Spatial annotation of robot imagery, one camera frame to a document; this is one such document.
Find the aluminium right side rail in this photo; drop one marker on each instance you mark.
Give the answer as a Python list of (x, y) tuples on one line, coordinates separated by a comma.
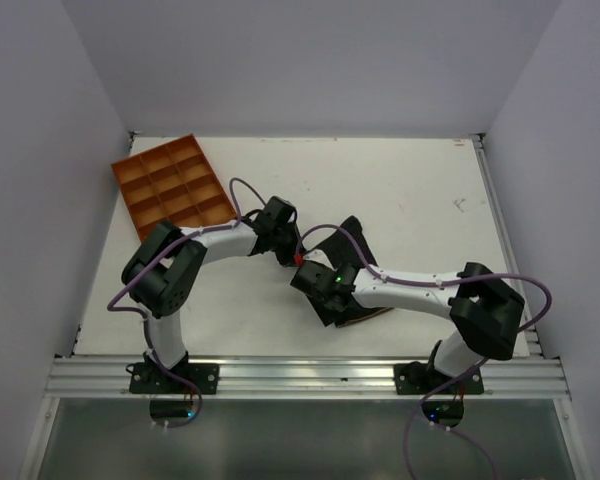
[(530, 335)]

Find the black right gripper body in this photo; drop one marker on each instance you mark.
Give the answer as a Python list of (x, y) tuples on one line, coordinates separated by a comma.
[(323, 300)]

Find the aluminium rail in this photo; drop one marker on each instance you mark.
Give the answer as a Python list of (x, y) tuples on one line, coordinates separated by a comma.
[(287, 378), (530, 335)]

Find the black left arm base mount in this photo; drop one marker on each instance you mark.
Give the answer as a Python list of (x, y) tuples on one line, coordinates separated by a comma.
[(184, 378)]

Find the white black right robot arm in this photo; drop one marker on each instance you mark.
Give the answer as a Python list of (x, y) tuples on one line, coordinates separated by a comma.
[(485, 311)]

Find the orange compartment tray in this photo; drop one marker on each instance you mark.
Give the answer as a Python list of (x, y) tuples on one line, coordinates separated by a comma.
[(172, 182)]

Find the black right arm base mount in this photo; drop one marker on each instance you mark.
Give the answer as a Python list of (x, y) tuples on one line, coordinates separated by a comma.
[(417, 378)]

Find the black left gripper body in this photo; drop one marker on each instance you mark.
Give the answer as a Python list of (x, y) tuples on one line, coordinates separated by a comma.
[(286, 243)]

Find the aluminium front rail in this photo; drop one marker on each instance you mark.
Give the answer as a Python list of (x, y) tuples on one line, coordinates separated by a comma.
[(287, 378)]

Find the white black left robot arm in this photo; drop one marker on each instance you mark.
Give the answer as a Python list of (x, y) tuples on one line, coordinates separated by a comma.
[(160, 275)]

